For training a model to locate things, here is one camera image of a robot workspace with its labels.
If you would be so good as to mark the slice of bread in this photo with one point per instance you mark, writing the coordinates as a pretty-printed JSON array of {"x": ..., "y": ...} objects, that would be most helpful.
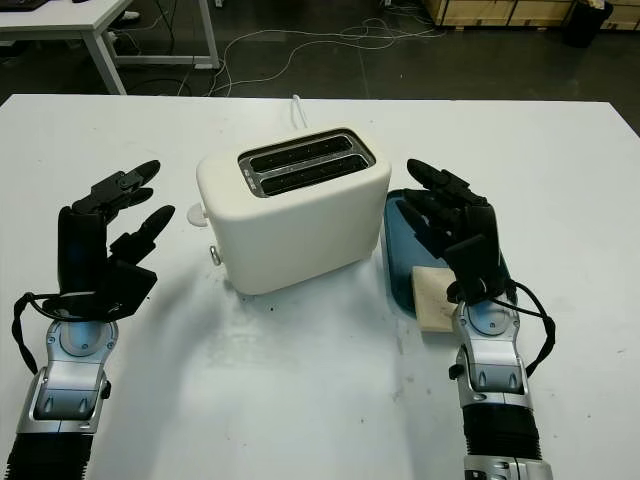
[{"x": 432, "y": 300}]

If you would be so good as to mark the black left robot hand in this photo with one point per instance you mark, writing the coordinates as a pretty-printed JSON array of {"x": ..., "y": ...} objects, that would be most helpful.
[{"x": 80, "y": 250}]

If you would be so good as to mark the silver toaster dial knob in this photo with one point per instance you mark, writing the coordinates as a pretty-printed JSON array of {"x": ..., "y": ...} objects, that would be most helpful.
[{"x": 215, "y": 256}]

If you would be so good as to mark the white office desk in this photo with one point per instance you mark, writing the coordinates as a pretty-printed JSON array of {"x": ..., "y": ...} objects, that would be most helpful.
[{"x": 60, "y": 12}]

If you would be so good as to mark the black trash bin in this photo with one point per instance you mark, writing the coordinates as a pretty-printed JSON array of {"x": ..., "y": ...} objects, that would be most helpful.
[{"x": 587, "y": 25}]

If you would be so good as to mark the cream two-slot toaster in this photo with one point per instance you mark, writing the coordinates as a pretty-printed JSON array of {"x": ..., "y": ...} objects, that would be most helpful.
[{"x": 300, "y": 235}]

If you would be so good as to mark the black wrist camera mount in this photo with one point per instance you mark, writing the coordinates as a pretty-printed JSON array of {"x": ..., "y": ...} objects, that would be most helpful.
[
  {"x": 127, "y": 285},
  {"x": 465, "y": 260}
]

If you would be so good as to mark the blue plastic tray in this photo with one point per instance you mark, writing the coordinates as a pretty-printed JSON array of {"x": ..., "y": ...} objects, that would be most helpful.
[{"x": 400, "y": 235}]

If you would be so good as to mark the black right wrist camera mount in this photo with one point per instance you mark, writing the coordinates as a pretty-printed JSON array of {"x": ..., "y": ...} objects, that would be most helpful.
[{"x": 465, "y": 260}]

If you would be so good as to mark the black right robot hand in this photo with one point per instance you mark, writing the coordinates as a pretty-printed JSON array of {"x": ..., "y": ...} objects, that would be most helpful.
[{"x": 490, "y": 225}]

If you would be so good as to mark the wooden crate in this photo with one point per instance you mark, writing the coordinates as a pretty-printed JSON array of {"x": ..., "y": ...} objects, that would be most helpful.
[{"x": 500, "y": 12}]

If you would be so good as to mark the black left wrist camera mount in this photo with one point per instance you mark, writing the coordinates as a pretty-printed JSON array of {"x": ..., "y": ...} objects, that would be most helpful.
[{"x": 127, "y": 285}]

